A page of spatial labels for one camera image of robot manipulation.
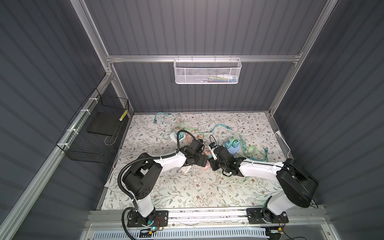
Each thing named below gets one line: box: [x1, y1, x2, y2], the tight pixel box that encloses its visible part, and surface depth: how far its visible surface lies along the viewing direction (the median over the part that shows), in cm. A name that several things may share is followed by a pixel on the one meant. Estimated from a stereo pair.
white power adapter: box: [180, 165, 192, 174], surface depth 90 cm
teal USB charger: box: [225, 140, 233, 149], surface depth 96 cm
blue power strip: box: [223, 142, 241, 154], surface depth 98 cm
